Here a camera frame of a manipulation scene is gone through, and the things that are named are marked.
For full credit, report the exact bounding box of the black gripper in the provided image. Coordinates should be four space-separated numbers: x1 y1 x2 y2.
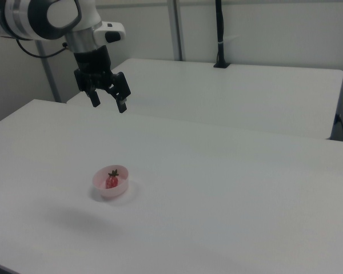
73 45 132 114

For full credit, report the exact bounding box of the red strawberry with green leaves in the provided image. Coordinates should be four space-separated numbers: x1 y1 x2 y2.
105 169 120 190

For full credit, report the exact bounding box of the pink plastic bowl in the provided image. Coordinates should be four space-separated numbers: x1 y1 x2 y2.
92 164 130 199

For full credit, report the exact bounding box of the white side table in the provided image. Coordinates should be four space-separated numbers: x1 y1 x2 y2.
66 58 343 141

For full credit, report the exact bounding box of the grey aluminium frame post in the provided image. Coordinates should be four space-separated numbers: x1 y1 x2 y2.
35 39 61 103
166 0 187 62

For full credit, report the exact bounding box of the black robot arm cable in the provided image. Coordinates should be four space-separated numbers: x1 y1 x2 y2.
15 38 75 59

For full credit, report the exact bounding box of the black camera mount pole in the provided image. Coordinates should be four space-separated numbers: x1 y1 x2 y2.
213 0 231 69

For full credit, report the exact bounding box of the black wall power cable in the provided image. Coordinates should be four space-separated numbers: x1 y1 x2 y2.
334 113 343 142

